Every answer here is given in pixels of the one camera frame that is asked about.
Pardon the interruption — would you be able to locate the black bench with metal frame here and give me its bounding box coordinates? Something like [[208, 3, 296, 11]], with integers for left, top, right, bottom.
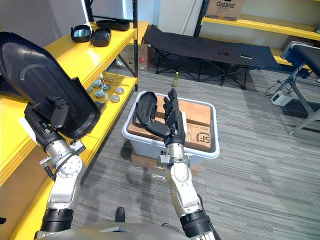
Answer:
[[274, 40, 320, 136]]

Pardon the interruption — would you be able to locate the Galanz cardboard box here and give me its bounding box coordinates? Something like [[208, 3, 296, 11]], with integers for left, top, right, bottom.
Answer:
[[205, 0, 246, 22]]

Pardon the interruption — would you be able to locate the green drink bottle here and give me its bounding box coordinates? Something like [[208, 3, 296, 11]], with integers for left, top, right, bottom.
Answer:
[[171, 71, 181, 88]]

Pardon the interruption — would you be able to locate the white power adapter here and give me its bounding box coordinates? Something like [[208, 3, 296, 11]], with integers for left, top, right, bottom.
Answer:
[[270, 90, 294, 106]]

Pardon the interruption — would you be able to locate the cardboard box with SF logo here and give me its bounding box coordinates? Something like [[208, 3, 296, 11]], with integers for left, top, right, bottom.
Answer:
[[183, 121, 213, 153]]

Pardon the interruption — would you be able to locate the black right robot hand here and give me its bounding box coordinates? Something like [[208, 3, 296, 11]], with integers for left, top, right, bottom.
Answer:
[[144, 87, 187, 146]]

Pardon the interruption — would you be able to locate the yellow shelf with black posts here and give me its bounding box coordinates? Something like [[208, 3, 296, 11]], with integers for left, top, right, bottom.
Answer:
[[0, 20, 150, 240]]

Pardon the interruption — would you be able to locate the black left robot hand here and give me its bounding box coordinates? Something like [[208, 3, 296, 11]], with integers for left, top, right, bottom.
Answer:
[[19, 96, 70, 153]]

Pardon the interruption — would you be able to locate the black framed panel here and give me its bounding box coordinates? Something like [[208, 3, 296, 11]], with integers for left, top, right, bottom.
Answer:
[[81, 0, 138, 23]]

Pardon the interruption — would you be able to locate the brown cardboard box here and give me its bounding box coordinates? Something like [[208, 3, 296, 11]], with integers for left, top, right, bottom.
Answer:
[[154, 94, 214, 128], [127, 119, 166, 141]]

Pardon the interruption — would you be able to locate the black floor cable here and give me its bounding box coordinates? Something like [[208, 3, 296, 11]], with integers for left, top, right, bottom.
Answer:
[[264, 79, 289, 97]]

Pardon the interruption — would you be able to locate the dark robot foot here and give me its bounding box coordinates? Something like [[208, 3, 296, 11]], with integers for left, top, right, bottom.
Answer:
[[114, 206, 126, 223]]

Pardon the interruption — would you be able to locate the silver robot torso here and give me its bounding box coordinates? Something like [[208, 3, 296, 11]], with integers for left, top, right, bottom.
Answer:
[[34, 219, 187, 240]]

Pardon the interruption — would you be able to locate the yellow storage shelf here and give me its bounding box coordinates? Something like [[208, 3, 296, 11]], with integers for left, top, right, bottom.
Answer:
[[193, 0, 320, 71]]

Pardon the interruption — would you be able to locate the large black plastic housing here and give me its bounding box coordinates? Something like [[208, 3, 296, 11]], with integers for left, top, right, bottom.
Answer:
[[0, 31, 102, 141]]

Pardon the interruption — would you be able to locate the grey plastic bin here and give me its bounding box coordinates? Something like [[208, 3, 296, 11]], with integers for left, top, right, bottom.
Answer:
[[121, 92, 221, 171]]

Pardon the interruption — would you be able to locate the black folding cot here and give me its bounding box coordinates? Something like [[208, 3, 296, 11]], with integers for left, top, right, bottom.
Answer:
[[141, 24, 281, 90]]

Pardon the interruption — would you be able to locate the cardboard box with red mark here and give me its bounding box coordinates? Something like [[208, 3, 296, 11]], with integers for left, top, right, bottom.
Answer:
[[138, 42, 151, 72]]

